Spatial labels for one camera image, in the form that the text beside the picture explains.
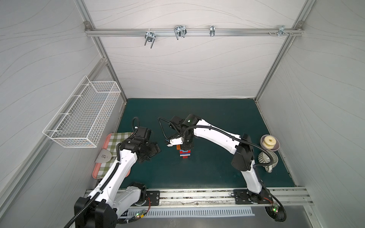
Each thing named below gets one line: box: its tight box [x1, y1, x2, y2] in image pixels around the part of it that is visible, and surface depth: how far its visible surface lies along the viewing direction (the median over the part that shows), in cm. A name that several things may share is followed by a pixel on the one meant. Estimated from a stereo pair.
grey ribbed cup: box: [258, 150, 279, 173], surface depth 83 cm
